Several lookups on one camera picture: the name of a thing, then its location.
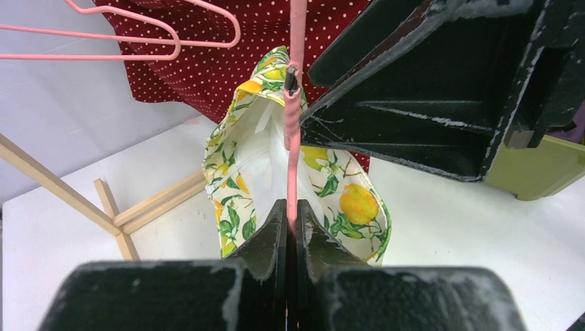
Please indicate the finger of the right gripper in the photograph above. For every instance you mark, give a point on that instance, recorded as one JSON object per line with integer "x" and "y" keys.
{"x": 454, "y": 124}
{"x": 371, "y": 50}

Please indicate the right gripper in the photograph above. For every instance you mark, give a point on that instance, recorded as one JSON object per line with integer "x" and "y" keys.
{"x": 552, "y": 89}

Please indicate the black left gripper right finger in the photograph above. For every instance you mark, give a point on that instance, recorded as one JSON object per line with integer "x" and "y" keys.
{"x": 319, "y": 250}

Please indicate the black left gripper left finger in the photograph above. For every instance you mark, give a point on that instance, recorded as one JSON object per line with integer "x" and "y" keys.
{"x": 264, "y": 253}

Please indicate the lemon print skirt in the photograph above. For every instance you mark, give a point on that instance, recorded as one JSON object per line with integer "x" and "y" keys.
{"x": 246, "y": 165}

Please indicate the purple pleated skirt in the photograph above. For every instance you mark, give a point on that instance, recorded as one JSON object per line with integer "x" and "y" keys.
{"x": 573, "y": 132}

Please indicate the red polka dot skirt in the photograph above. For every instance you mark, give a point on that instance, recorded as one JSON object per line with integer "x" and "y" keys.
{"x": 205, "y": 78}

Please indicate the olive green plastic basket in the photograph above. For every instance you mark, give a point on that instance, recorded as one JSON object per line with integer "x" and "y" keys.
{"x": 534, "y": 173}

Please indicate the wooden clothes rack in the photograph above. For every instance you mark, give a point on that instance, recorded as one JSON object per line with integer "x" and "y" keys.
{"x": 117, "y": 223}

